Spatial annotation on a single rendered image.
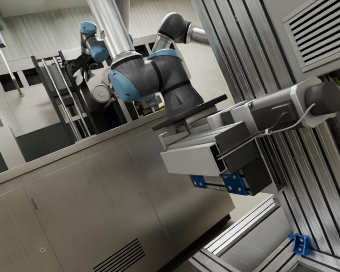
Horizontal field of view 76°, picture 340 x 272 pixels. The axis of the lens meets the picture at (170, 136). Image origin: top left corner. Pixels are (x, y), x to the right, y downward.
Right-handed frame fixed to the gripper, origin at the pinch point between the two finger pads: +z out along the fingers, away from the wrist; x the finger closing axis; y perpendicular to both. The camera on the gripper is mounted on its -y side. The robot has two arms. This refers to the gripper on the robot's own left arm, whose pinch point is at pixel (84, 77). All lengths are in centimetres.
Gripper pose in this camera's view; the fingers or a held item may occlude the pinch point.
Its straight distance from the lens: 146.4
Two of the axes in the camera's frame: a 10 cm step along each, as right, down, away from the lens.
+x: -6.4, -7.5, 1.9
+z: -3.3, 4.9, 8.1
